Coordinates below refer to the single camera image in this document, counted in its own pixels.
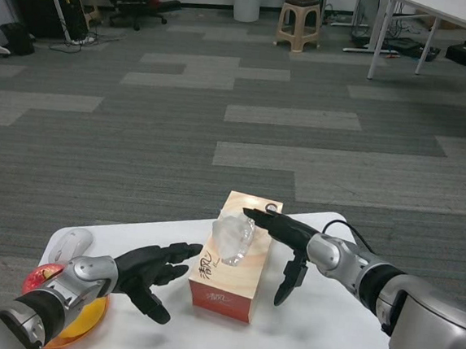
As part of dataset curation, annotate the orange beige tissue box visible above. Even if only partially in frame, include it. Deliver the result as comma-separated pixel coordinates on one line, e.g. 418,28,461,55
185,186,285,325

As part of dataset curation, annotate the black cabinet under desk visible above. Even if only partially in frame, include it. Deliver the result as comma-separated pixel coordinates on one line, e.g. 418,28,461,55
2,0,94,43

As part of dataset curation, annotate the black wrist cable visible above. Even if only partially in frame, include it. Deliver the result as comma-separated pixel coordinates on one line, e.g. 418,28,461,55
320,218,379,255

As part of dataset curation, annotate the small beige stool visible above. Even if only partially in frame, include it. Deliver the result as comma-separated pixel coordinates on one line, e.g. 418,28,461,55
72,0,105,29

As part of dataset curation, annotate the beige plastic stool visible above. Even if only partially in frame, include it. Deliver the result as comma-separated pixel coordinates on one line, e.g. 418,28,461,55
272,0,325,55

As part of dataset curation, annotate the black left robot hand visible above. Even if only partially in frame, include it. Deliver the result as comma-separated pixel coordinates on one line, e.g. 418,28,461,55
107,235,204,328

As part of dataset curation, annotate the white standing desk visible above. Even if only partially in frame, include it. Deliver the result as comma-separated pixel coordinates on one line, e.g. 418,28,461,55
341,0,404,59

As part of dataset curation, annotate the red apple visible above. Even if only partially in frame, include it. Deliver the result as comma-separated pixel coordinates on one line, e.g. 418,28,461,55
21,260,67,296

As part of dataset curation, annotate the large white table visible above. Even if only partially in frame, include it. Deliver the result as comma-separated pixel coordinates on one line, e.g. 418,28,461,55
359,0,466,168

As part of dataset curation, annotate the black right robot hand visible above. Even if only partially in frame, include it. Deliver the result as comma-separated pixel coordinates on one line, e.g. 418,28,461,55
234,207,321,312

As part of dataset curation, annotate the black equipment bag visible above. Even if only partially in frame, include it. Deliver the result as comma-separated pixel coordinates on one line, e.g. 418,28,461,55
385,36,442,63

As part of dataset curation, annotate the black trash bin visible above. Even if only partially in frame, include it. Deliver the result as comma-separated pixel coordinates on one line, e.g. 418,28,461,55
0,21,38,59

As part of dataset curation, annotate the white computer mouse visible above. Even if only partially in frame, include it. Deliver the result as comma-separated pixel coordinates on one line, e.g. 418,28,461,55
47,225,95,268

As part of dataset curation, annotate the orange plastic plate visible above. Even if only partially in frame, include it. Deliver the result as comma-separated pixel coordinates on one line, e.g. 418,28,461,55
44,288,111,349

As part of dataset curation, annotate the white plant pot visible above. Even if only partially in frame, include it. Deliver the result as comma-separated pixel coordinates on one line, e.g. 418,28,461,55
230,0,261,24

